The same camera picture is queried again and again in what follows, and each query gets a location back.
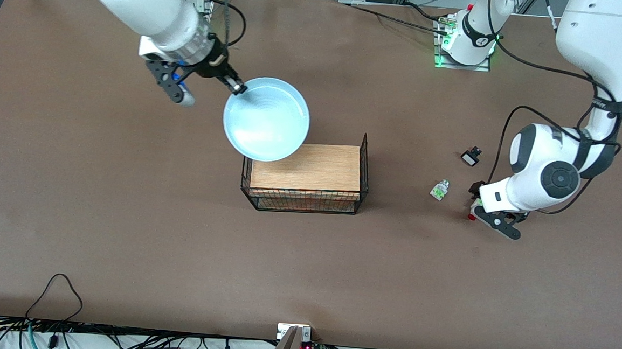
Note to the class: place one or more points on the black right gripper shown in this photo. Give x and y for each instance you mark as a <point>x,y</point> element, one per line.
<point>211,66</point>

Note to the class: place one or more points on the light blue plate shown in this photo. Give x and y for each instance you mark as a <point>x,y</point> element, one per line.
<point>268,120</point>

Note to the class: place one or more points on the black white push button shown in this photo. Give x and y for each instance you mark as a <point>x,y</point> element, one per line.
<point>471,157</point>

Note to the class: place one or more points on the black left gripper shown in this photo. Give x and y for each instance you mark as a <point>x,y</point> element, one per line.
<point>474,188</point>

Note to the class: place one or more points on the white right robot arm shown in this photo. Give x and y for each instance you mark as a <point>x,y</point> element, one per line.
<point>148,8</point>

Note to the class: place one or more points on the green push button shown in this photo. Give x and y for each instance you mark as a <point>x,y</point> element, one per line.
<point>439,189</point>

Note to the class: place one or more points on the wooden board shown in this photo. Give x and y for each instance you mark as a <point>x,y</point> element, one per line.
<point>316,172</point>

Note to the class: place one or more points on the grey metal bracket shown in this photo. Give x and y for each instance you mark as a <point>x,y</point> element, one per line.
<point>288,346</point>

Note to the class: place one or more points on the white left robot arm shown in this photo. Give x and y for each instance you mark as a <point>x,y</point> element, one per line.
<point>559,173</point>

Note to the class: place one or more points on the red push button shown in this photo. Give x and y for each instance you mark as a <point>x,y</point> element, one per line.
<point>473,210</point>

